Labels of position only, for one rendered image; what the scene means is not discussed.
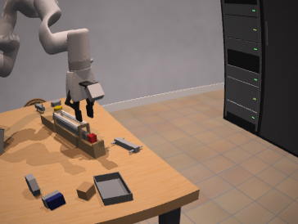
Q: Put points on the red cube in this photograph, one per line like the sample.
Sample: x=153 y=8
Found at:
x=92 y=138

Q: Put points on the small brown block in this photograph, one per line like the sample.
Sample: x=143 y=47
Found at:
x=86 y=190

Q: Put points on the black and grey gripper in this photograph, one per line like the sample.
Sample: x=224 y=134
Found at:
x=77 y=93

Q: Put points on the yellow short cylinder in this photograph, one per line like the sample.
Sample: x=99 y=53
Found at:
x=58 y=107

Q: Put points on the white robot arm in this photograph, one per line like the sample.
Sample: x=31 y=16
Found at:
x=76 y=42

